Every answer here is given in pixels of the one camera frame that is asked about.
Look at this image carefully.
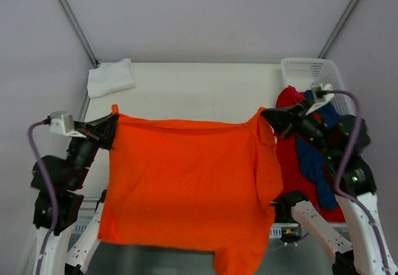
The magenta garment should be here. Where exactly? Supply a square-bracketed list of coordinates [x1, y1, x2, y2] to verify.
[296, 92, 305, 100]

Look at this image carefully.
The blue t shirt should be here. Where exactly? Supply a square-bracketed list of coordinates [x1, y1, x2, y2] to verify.
[295, 103, 341, 210]

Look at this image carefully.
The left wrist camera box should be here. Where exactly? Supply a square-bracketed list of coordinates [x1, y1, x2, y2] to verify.
[49, 111, 86, 138]

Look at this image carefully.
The orange t shirt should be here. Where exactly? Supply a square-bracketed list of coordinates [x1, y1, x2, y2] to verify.
[98, 113, 283, 274]

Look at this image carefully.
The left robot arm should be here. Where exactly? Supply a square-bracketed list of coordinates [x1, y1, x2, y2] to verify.
[27, 111, 119, 274]

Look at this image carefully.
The white folded t shirt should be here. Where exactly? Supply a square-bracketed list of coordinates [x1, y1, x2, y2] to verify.
[87, 58, 136, 99]

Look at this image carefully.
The white plastic basket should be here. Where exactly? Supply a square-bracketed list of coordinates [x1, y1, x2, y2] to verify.
[281, 58, 354, 120]

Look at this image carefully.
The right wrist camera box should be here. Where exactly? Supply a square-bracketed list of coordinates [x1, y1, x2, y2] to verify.
[305, 83, 335, 115]

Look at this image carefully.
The white slotted cable duct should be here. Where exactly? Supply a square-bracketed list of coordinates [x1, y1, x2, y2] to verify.
[72, 221, 299, 239]

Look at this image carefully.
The red t shirt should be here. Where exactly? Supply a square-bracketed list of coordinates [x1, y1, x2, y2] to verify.
[276, 86, 345, 223]

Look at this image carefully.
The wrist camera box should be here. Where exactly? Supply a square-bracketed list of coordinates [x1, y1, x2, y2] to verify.
[49, 111, 86, 138]
[305, 83, 335, 115]

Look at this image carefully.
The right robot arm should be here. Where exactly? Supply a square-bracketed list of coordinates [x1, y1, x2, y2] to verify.
[261, 100, 397, 274]

